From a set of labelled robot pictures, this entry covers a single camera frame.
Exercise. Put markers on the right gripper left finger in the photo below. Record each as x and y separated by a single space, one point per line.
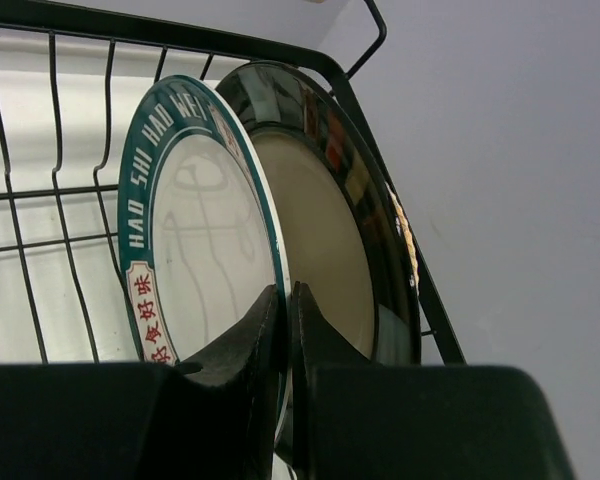
213 416

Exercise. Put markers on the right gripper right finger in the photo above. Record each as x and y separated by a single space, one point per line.
356 419

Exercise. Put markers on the black rimmed beige plate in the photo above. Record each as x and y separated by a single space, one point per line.
337 217

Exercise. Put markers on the woven bamboo round plate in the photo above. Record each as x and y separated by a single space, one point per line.
402 224

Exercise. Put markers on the teal rim Hao Wei plate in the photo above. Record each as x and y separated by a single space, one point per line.
198 233

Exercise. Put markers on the black wire dish rack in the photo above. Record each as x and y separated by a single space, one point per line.
71 79

